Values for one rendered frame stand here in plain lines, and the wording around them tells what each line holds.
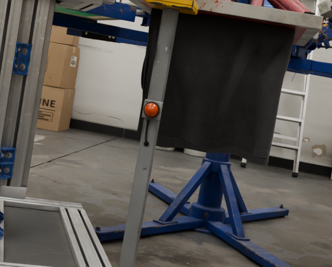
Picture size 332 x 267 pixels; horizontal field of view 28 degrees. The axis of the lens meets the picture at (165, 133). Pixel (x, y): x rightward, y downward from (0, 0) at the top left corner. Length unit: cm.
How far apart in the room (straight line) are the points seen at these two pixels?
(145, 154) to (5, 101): 41
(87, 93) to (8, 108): 504
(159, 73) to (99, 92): 511
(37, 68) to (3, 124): 18
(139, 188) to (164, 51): 38
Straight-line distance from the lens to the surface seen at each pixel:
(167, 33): 180
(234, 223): 319
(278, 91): 206
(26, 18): 190
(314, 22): 198
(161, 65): 179
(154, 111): 176
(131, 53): 683
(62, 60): 649
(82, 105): 694
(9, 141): 191
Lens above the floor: 76
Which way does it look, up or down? 5 degrees down
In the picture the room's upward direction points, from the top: 10 degrees clockwise
